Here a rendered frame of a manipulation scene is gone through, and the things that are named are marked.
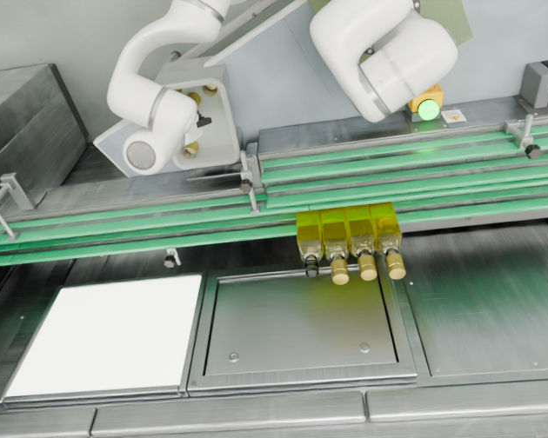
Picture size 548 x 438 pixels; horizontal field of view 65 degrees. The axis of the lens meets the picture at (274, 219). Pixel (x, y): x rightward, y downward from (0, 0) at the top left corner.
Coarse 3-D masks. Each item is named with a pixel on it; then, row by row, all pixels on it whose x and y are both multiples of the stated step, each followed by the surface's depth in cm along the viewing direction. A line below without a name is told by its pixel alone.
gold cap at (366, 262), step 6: (360, 258) 90; (366, 258) 90; (372, 258) 90; (360, 264) 90; (366, 264) 88; (372, 264) 89; (360, 270) 89; (366, 270) 87; (372, 270) 87; (366, 276) 89; (372, 276) 88
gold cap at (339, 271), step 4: (336, 260) 91; (340, 260) 91; (332, 264) 91; (336, 264) 90; (340, 264) 90; (344, 264) 91; (332, 268) 91; (336, 268) 90; (340, 268) 89; (344, 268) 90; (332, 272) 90; (336, 272) 89; (340, 272) 88; (344, 272) 89; (332, 276) 89; (336, 276) 89; (340, 276) 89; (344, 276) 89; (348, 276) 89; (332, 280) 90; (336, 280) 89; (340, 280) 89; (344, 280) 89; (348, 280) 89; (340, 284) 90
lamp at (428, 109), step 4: (424, 100) 99; (428, 100) 98; (432, 100) 98; (420, 104) 99; (424, 104) 98; (428, 104) 97; (432, 104) 97; (436, 104) 98; (420, 108) 99; (424, 108) 98; (428, 108) 98; (432, 108) 97; (436, 108) 98; (420, 112) 99; (424, 112) 98; (428, 112) 98; (432, 112) 98; (436, 112) 98; (424, 116) 99; (428, 116) 99; (432, 116) 99
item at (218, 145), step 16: (208, 80) 95; (208, 96) 105; (224, 96) 98; (208, 112) 108; (224, 112) 108; (208, 128) 111; (224, 128) 111; (208, 144) 114; (224, 144) 114; (176, 160) 109; (192, 160) 111; (208, 160) 110; (224, 160) 109
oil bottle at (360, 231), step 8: (344, 208) 102; (352, 208) 101; (360, 208) 101; (344, 216) 103; (352, 216) 99; (360, 216) 99; (368, 216) 98; (352, 224) 97; (360, 224) 96; (368, 224) 96; (352, 232) 95; (360, 232) 94; (368, 232) 94; (352, 240) 94; (360, 240) 93; (368, 240) 93; (352, 248) 94; (360, 248) 93; (368, 248) 93
